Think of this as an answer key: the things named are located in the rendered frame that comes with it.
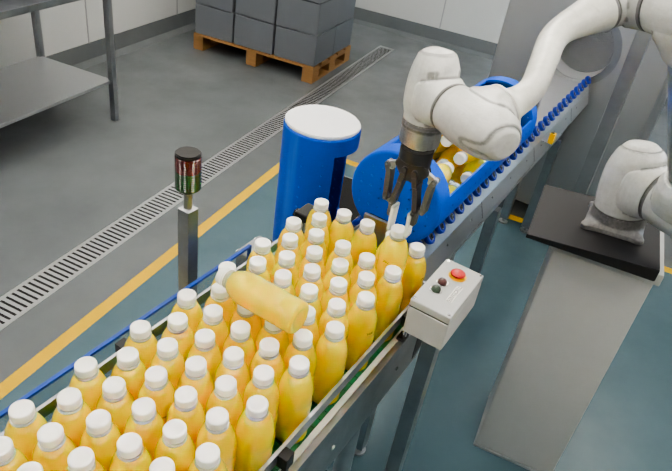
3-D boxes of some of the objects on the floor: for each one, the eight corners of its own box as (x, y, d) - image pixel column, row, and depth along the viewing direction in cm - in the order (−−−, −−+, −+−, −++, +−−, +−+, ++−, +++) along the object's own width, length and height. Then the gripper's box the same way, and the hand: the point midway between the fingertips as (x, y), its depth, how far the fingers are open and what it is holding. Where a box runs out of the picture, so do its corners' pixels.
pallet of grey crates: (348, 59, 592) (369, -76, 527) (311, 84, 529) (328, -67, 464) (240, 28, 626) (247, -103, 561) (193, 48, 563) (194, -98, 498)
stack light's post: (195, 469, 218) (199, 207, 158) (187, 477, 215) (188, 214, 155) (187, 463, 220) (187, 201, 159) (179, 471, 217) (176, 207, 156)
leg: (468, 314, 307) (503, 208, 273) (463, 320, 303) (499, 213, 269) (457, 308, 310) (491, 202, 275) (452, 314, 305) (486, 208, 271)
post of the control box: (379, 540, 206) (450, 317, 151) (373, 550, 203) (443, 326, 148) (369, 533, 207) (435, 310, 152) (363, 543, 204) (428, 318, 150)
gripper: (459, 151, 135) (436, 239, 149) (393, 125, 142) (376, 212, 155) (445, 163, 130) (422, 253, 143) (377, 135, 137) (360, 224, 150)
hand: (401, 220), depth 147 cm, fingers closed on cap, 4 cm apart
